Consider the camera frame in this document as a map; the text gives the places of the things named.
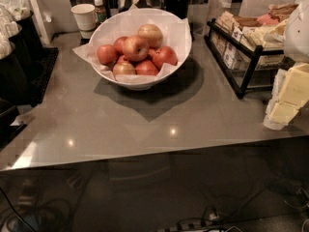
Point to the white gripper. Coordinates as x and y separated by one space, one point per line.
297 33

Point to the white paper bowl liner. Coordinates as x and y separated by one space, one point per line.
84 51

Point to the white bowl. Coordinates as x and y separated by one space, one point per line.
141 22

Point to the red right apple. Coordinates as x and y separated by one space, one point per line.
165 54

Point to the red apple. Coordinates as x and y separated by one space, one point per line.
107 54
146 67
165 54
118 44

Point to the red front apple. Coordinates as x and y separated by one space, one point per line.
146 67

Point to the yellowish top apple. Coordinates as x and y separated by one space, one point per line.
152 34

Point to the yellow-red front-left apple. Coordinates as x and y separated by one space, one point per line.
123 68

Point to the red back apple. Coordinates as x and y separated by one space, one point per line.
118 44

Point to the red left apple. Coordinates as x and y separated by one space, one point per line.
107 54

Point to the small green glass bottle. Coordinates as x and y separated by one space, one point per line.
100 11

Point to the white paper cup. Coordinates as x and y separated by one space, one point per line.
84 15

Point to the black rubber mat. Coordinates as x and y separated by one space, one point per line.
44 67

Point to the black container with napkins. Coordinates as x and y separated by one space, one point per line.
20 53

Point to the black wire condiment rack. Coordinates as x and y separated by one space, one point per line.
246 68

